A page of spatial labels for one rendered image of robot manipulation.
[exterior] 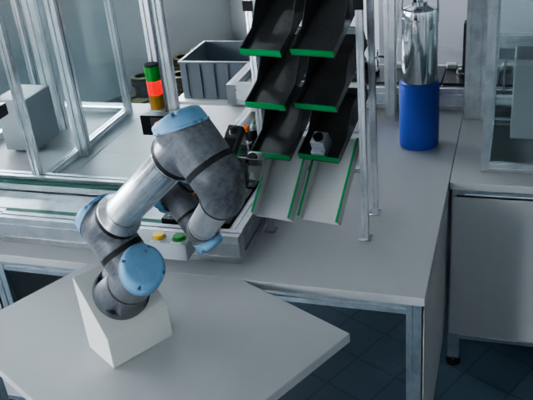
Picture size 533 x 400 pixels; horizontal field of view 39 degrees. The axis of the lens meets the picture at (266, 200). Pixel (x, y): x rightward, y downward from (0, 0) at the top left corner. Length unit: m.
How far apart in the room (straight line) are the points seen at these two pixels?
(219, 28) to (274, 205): 4.79
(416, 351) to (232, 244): 0.64
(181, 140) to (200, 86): 2.96
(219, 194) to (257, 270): 0.83
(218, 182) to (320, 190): 0.85
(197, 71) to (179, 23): 2.30
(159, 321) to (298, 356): 0.39
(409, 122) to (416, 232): 0.65
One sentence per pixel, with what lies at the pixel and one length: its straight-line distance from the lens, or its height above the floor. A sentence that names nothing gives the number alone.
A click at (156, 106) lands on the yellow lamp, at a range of 2.55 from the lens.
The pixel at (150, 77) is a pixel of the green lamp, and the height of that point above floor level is 1.38.
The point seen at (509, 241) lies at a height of 0.63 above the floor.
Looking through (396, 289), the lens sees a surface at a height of 0.86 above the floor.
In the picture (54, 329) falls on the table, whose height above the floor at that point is 0.86.
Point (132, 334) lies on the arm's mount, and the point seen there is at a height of 0.93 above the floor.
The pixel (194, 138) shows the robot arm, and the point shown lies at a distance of 1.53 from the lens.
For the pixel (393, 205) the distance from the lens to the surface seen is 2.65.
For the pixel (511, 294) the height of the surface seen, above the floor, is 0.39.
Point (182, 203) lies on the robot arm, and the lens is 1.92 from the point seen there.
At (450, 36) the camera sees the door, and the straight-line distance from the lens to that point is 5.58.
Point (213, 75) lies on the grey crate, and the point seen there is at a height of 0.77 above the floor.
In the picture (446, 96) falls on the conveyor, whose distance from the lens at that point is 3.43.
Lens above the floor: 2.14
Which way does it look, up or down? 28 degrees down
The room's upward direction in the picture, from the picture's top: 6 degrees counter-clockwise
